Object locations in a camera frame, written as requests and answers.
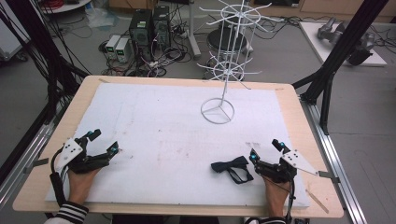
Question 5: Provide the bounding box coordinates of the round white table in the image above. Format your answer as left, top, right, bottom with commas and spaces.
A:
39, 0, 92, 15

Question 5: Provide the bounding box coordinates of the person's left hand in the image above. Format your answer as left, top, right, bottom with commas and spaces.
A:
66, 167, 101, 207

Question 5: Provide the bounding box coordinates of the person's right hand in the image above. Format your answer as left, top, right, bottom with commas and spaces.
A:
262, 175, 291, 218

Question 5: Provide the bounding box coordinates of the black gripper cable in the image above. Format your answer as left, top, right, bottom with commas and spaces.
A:
49, 147, 70, 207
285, 178, 297, 224

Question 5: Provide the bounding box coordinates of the grey metal stand leg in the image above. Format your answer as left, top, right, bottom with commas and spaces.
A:
186, 0, 203, 61

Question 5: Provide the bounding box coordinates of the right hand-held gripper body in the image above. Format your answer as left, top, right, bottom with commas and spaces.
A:
253, 149, 319, 184

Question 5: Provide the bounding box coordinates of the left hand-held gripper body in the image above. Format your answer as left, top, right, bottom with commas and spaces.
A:
55, 136, 112, 175

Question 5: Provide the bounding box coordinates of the tangle of floor cables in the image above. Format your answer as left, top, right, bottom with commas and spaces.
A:
98, 18, 194, 78

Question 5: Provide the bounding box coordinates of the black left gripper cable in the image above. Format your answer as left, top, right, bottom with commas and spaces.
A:
49, 147, 70, 207

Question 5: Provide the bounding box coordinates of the black round stool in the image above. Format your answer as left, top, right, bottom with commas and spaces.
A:
206, 27, 254, 54

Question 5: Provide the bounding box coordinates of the aluminium rail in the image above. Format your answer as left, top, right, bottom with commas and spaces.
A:
299, 96, 370, 224
0, 102, 69, 209

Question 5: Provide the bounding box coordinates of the white bench power supply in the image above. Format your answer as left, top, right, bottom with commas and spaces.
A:
105, 34, 121, 54
114, 36, 131, 64

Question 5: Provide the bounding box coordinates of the white foam mat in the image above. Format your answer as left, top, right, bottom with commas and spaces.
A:
45, 82, 311, 209

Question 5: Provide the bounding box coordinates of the light wooden table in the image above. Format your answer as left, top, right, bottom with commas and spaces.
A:
12, 75, 345, 218

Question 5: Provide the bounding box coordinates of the white board with grey robot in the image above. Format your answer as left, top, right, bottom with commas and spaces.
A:
298, 16, 389, 67

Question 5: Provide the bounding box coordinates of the clear plastic bag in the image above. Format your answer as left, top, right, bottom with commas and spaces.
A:
84, 5, 120, 30

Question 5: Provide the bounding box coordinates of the black metal frame stand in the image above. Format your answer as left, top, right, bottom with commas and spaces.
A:
0, 0, 92, 185
291, 0, 390, 136

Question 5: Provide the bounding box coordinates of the black bow tie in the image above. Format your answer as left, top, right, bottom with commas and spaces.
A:
210, 155, 255, 185

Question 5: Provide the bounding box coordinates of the thin wooden stick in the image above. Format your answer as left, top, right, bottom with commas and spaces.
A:
305, 189, 331, 215

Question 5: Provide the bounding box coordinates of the white wire display rack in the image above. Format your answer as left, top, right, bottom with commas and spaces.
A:
196, 0, 285, 125

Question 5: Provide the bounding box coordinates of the black computer tower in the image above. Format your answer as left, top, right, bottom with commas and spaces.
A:
128, 8, 154, 62
151, 5, 173, 51

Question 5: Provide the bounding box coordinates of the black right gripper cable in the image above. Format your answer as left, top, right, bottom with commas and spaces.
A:
285, 178, 297, 224

